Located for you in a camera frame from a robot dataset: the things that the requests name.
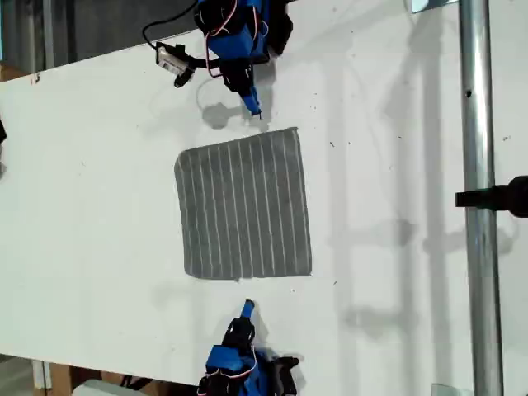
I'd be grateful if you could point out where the grey striped towel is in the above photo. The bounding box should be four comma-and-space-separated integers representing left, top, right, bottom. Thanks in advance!
173, 126, 314, 282

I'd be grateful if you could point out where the white foam box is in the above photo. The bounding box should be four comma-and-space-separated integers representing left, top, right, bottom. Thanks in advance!
73, 378, 148, 396

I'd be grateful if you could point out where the brown cardboard box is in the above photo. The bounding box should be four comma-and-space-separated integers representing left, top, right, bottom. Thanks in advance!
49, 362, 201, 396
0, 61, 31, 84

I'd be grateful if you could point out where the white table leg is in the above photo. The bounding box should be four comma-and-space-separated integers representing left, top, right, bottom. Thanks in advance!
31, 360, 53, 391

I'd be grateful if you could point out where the black clamp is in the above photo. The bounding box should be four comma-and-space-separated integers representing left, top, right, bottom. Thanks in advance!
455, 175, 528, 219

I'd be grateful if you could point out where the short black camera stalk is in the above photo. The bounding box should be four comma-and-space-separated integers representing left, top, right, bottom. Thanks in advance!
187, 56, 224, 69

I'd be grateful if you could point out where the black camera box white label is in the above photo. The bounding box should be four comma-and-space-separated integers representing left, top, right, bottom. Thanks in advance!
276, 355, 301, 372
155, 40, 197, 88

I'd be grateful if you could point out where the thin black camera cable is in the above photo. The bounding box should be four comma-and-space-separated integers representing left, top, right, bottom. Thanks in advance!
142, 0, 199, 49

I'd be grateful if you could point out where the steel post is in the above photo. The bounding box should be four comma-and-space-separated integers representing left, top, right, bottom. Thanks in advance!
458, 0, 505, 396

